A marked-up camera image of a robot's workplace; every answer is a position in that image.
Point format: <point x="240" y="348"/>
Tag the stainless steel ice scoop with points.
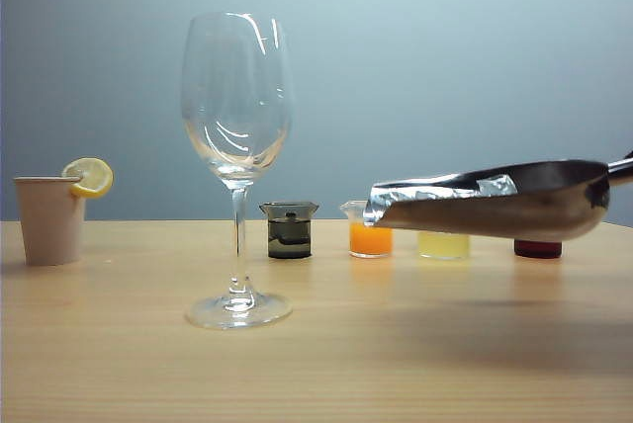
<point x="494" y="218"/>

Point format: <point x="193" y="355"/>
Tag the yellow lemon slice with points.
<point x="91" y="176"/>

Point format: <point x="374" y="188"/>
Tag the clear wine glass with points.
<point x="237" y="171"/>

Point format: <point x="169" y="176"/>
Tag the clear beaker with pale juice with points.
<point x="442" y="245"/>

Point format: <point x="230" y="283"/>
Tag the smoked grey glass beaker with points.
<point x="289" y="240"/>

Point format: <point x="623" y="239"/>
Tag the clear ice cubes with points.
<point x="497" y="186"/>

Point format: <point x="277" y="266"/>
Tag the amber glass beaker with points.
<point x="536" y="249"/>

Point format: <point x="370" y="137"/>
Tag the clear beaker with orange juice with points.
<point x="371" y="240"/>

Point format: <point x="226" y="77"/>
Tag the beige paper cup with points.
<point x="49" y="225"/>

